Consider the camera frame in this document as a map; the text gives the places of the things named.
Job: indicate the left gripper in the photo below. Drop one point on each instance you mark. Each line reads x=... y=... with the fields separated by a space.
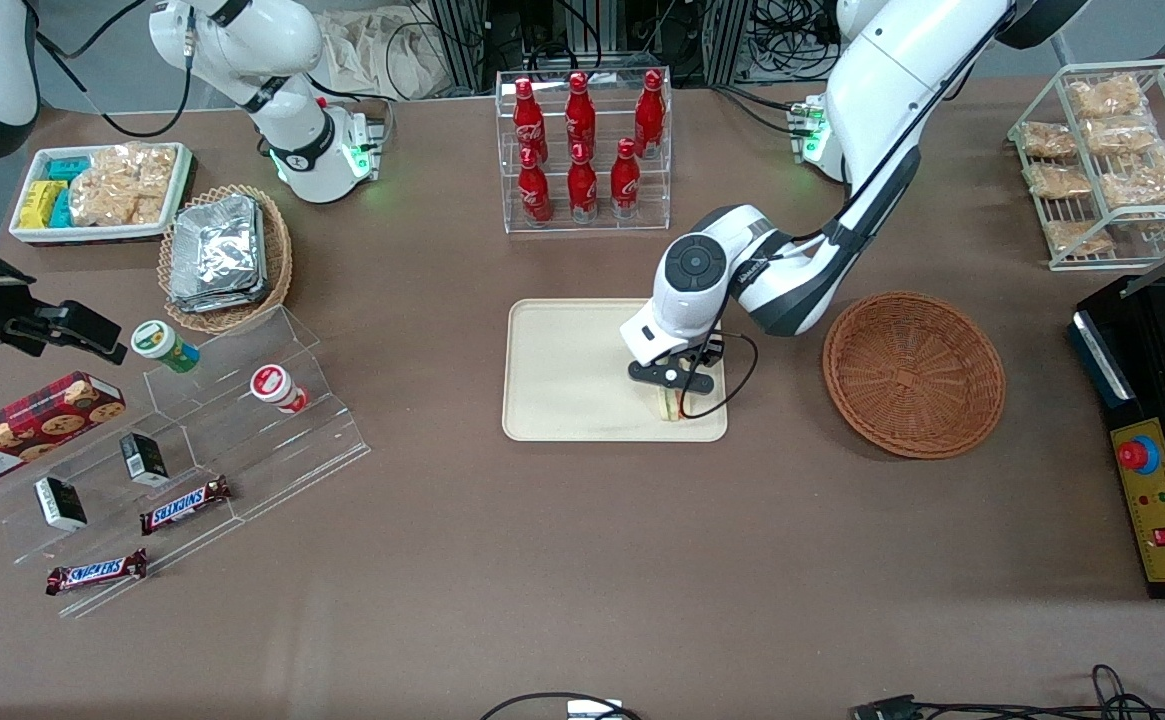
x=710 y=352

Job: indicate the triangle sandwich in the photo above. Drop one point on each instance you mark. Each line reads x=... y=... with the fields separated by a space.
x=669 y=408

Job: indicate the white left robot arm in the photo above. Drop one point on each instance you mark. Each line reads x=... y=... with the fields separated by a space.
x=902 y=60

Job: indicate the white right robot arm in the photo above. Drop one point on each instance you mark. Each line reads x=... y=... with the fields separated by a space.
x=292 y=40

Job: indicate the beige plastic tray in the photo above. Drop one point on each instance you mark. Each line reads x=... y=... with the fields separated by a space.
x=572 y=370

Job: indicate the oval light wicker basket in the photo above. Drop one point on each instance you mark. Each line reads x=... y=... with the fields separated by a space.
x=277 y=260

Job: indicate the round brown wicker basket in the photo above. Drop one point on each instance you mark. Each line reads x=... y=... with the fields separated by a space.
x=912 y=375

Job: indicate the red tartan cookie box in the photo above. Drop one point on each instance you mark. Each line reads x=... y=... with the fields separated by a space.
x=32 y=428

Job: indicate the white rectangular dish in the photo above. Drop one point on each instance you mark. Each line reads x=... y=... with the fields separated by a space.
x=92 y=233

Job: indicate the green snack cup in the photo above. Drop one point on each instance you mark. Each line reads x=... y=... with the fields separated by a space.
x=164 y=345

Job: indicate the teal snack box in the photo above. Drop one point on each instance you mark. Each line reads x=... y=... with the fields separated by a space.
x=62 y=210
x=69 y=168

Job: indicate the yellow snack box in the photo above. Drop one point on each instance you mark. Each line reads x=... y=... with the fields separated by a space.
x=40 y=203

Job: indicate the small black box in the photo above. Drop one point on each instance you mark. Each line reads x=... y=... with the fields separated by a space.
x=145 y=460
x=61 y=504

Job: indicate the clear bag of crackers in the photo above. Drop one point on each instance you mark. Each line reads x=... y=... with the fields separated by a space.
x=122 y=185

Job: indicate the silver foil packet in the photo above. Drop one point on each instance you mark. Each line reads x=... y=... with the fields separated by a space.
x=217 y=304
x=217 y=245

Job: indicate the clear acrylic bottle rack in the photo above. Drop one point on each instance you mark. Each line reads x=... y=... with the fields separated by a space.
x=602 y=225

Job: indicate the red cola bottle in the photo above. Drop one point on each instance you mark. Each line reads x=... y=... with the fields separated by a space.
x=534 y=190
x=625 y=182
x=580 y=115
x=582 y=188
x=650 y=115
x=527 y=120

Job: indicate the Snickers chocolate bar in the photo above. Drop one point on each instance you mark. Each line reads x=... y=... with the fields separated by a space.
x=185 y=505
x=97 y=572

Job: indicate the red snack cup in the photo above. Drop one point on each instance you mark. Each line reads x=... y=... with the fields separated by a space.
x=277 y=388

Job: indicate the clear acrylic stepped display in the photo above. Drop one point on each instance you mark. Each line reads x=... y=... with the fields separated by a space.
x=272 y=460

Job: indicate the small white device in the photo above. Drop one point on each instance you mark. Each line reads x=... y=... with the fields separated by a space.
x=594 y=711

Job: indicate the black control box yellow panel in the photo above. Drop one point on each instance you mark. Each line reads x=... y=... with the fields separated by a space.
x=1102 y=360

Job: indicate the red emergency stop button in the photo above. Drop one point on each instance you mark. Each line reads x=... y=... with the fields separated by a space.
x=1137 y=455

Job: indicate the aluminium frame post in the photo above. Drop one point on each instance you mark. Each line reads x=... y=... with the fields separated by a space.
x=727 y=40
x=462 y=45

